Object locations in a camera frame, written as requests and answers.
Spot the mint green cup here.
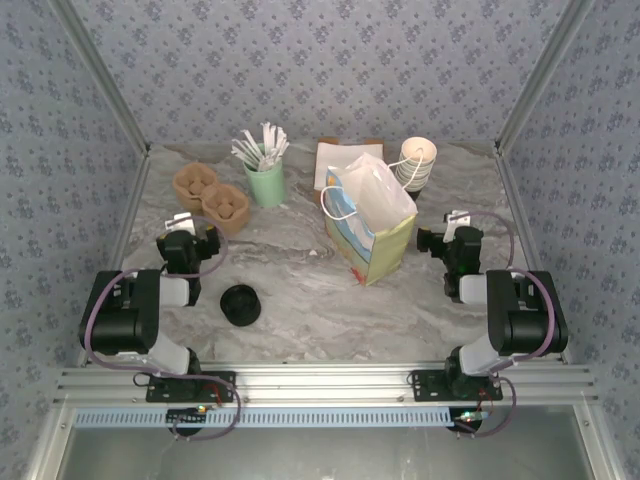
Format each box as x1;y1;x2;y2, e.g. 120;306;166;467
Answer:
243;157;287;209

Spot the white napkin stack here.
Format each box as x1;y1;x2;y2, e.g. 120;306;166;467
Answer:
313;142;385;194

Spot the aluminium frame post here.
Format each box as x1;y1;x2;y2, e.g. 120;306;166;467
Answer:
492;0;599;157
47;0;152;157

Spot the black lid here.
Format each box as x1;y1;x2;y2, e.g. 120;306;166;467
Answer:
219;283;263;329

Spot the aluminium table side rail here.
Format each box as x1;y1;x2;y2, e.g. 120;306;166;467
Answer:
74;144;153;371
493;144;572;364

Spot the right wrist camera white tag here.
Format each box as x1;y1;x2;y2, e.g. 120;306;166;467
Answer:
444;210;474;241

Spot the stack of white paper cups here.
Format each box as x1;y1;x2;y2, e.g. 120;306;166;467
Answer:
394;136;439;201

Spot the small black controller board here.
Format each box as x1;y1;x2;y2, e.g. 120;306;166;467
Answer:
166;407;210;427
452;408;490;432

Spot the grey slotted cable duct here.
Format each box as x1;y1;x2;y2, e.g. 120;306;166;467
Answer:
73;405;506;430

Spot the aluminium frame rail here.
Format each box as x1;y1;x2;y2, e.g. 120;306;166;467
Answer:
54;363;599;404

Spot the grey metal panel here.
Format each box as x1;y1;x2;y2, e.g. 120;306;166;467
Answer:
59;407;596;480

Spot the colourful paper gift bag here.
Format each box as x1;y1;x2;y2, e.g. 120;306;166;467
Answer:
319;151;427;288

